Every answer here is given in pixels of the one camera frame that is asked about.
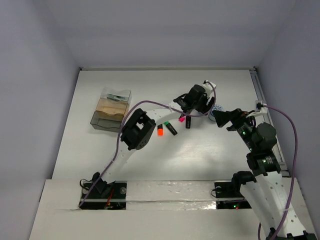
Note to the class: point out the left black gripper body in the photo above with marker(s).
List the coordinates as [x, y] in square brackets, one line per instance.
[186, 104]

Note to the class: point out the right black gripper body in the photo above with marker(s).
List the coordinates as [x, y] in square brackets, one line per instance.
[242, 123]

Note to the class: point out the pink tip black highlighter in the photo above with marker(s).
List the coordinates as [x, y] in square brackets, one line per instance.
[188, 122]

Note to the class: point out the green cap highlighter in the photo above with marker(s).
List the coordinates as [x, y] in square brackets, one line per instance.
[170, 127]

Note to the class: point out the orange cap highlighter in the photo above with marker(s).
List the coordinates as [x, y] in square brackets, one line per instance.
[160, 130]

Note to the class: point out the clear green pen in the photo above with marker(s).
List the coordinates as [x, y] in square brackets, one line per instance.
[115, 96]

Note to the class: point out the black pen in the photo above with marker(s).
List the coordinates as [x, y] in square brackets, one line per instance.
[112, 99]

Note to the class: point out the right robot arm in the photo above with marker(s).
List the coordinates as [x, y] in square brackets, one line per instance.
[262, 186]

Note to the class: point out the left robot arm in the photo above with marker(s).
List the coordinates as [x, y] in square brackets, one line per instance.
[144, 117]

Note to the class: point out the clear plastic tray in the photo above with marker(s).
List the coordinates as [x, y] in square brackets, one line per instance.
[126, 92]

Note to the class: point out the smoky grey plastic tray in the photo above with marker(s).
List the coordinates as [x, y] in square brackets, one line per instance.
[105, 122]

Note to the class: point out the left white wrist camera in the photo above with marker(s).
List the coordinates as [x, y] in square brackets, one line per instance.
[209, 87]

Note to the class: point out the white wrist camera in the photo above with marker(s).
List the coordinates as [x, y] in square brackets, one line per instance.
[209, 87]
[259, 109]

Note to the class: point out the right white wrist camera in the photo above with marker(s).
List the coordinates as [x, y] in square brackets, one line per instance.
[259, 109]

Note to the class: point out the aluminium side rail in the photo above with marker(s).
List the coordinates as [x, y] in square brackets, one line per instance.
[267, 118]

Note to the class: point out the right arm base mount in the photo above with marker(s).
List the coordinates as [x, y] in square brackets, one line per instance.
[227, 198]

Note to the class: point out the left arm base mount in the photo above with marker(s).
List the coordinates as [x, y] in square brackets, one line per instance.
[103, 196]

